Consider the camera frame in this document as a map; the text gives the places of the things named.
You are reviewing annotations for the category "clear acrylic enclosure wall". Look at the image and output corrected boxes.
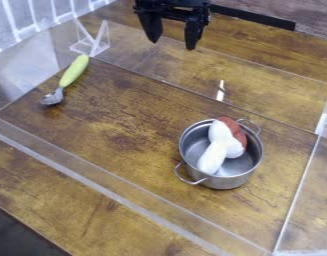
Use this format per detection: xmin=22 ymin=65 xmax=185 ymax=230
xmin=0 ymin=119 xmax=327 ymax=256

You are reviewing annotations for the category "black strip on table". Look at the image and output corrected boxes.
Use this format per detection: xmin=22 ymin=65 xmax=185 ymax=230
xmin=210 ymin=4 xmax=297 ymax=31

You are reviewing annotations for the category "clear acrylic triangular stand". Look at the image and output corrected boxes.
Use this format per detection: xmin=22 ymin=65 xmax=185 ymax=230
xmin=70 ymin=19 xmax=111 ymax=57

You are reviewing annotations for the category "silver metal pot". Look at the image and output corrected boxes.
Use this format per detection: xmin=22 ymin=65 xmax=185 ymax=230
xmin=174 ymin=119 xmax=264 ymax=190

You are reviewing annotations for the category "white plush mushroom red cap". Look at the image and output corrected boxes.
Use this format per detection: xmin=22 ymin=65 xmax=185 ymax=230
xmin=197 ymin=117 xmax=248 ymax=175

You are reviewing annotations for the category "yellow-green handled metal spoon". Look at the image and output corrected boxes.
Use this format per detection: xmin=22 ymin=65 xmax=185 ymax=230
xmin=40 ymin=54 xmax=90 ymax=106

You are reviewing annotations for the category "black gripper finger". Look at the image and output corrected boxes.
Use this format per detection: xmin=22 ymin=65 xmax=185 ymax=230
xmin=138 ymin=13 xmax=163 ymax=43
xmin=185 ymin=19 xmax=203 ymax=50

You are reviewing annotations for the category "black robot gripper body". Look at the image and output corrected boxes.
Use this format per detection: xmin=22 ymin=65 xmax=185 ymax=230
xmin=134 ymin=0 xmax=211 ymax=27

